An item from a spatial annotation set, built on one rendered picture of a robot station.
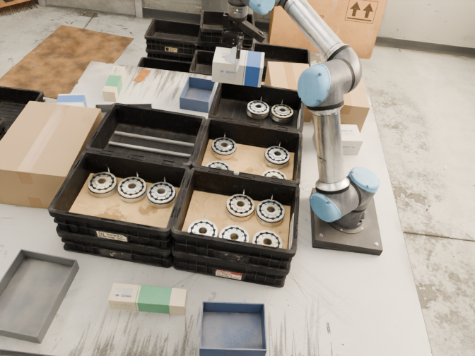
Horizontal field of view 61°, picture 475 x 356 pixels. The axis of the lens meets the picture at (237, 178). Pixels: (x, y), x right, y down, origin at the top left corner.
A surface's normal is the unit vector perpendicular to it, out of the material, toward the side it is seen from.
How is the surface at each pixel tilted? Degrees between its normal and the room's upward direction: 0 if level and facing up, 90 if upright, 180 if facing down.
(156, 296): 0
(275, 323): 0
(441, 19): 90
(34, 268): 0
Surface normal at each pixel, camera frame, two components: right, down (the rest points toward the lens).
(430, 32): -0.08, 0.72
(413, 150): 0.08, -0.69
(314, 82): -0.82, 0.24
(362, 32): -0.08, 0.50
